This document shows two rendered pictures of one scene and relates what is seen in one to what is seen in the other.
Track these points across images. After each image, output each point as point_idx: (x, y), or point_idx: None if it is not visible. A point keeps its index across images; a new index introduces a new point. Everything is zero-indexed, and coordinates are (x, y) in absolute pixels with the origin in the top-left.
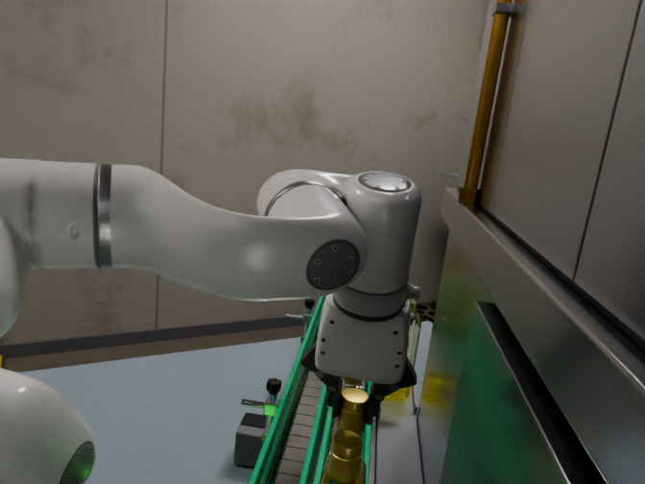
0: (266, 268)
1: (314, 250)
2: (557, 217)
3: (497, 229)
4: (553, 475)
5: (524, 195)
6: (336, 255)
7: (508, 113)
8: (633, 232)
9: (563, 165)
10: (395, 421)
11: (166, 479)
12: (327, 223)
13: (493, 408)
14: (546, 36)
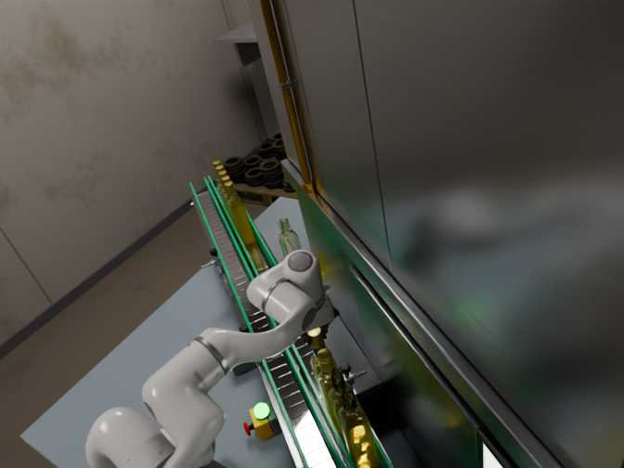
0: (290, 339)
1: (302, 321)
2: (375, 243)
3: (343, 226)
4: (412, 351)
5: (351, 216)
6: (309, 317)
7: (318, 155)
8: (408, 273)
9: (370, 223)
10: None
11: None
12: (302, 309)
13: (381, 320)
14: (331, 140)
